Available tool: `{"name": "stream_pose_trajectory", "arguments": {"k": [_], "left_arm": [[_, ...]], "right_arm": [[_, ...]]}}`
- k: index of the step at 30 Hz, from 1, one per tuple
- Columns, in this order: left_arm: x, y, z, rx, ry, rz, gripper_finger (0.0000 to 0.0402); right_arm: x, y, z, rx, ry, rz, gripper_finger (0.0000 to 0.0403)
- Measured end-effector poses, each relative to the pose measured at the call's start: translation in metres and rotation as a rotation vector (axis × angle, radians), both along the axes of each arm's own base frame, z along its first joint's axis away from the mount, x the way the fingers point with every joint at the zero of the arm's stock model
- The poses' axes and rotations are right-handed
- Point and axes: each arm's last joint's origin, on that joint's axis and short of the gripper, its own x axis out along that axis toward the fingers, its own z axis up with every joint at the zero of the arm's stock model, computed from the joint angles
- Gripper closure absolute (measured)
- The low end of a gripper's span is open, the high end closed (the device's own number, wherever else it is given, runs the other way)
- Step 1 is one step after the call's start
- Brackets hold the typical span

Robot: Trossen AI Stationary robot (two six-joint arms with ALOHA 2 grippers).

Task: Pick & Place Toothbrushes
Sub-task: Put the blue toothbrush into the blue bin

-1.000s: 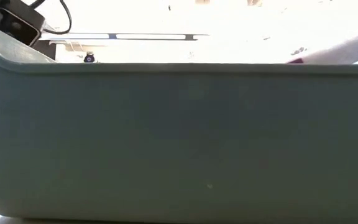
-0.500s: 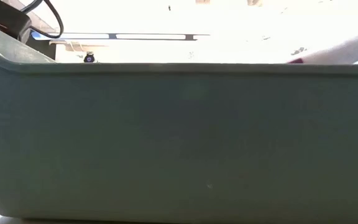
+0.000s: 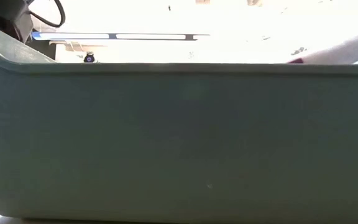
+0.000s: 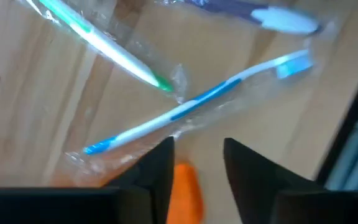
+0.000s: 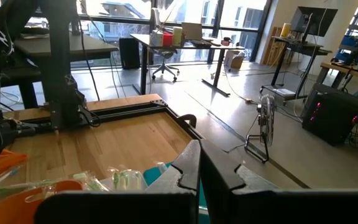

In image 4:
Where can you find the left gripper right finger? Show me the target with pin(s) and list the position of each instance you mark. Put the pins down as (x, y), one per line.
(291, 205)

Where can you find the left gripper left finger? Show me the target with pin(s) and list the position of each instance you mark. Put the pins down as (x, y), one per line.
(73, 205)

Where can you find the purple toothbrush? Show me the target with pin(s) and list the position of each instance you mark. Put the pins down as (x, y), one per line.
(278, 20)

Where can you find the orange folded cloth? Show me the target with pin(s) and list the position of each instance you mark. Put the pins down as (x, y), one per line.
(185, 193)

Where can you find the wrapped blue toothbrush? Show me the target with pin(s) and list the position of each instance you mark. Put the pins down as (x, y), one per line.
(182, 110)

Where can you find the wrapped green toothbrush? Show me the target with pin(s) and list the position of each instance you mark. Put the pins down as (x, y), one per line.
(104, 40)

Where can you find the black aluminium table frame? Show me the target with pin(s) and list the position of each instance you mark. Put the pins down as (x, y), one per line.
(346, 124)

